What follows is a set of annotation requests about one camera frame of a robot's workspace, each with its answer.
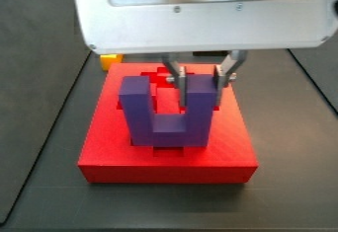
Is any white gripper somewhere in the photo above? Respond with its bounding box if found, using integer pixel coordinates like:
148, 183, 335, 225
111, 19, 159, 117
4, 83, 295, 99
75, 0, 338, 107

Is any purple U-shaped block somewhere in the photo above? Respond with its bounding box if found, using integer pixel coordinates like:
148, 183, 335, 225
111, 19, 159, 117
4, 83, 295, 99
119, 74, 216, 147

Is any black angle fixture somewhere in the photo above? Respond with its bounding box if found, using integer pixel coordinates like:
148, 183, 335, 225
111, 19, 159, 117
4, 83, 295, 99
192, 50, 228, 56

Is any red board with slots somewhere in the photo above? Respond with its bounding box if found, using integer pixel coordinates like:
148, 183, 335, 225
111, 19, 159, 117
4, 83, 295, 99
77, 63, 259, 184

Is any yellow long bar block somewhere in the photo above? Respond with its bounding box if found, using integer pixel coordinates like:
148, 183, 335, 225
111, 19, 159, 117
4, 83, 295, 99
100, 54, 124, 71

